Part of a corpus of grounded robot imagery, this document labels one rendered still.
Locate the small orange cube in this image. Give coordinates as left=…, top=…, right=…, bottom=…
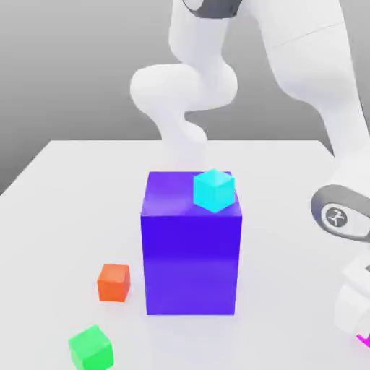
left=97, top=263, right=132, bottom=304

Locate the large purple box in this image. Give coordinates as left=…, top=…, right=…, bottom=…
left=140, top=171, right=243, bottom=317

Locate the small green cube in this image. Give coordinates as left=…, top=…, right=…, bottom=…
left=67, top=324, right=115, bottom=370

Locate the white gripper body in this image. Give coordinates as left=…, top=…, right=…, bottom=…
left=332, top=283, right=370, bottom=338

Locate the small cyan cube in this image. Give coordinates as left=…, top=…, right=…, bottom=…
left=192, top=168, right=236, bottom=214

